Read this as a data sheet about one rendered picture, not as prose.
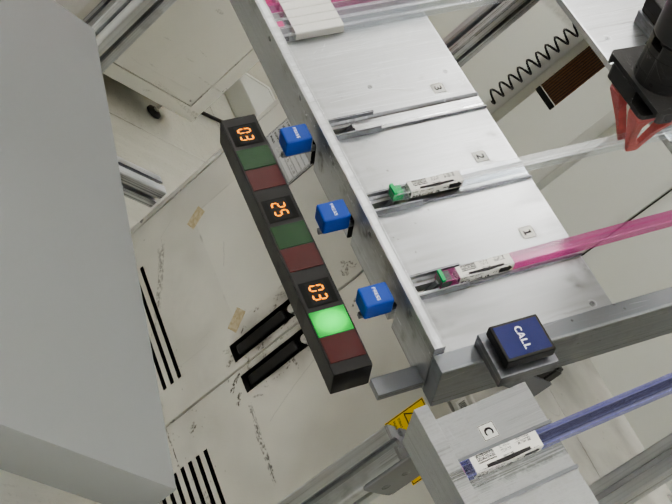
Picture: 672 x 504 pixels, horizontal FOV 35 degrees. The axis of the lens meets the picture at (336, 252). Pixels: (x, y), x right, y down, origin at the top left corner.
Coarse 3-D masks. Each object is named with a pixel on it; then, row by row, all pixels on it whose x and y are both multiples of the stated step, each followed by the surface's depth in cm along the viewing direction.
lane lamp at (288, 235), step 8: (288, 224) 109; (296, 224) 109; (304, 224) 109; (272, 232) 108; (280, 232) 108; (288, 232) 108; (296, 232) 109; (304, 232) 109; (280, 240) 108; (288, 240) 108; (296, 240) 108; (304, 240) 108; (312, 240) 108; (280, 248) 107
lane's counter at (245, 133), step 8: (232, 128) 117; (240, 128) 117; (248, 128) 117; (256, 128) 117; (232, 136) 116; (240, 136) 116; (248, 136) 116; (256, 136) 116; (240, 144) 115; (248, 144) 115
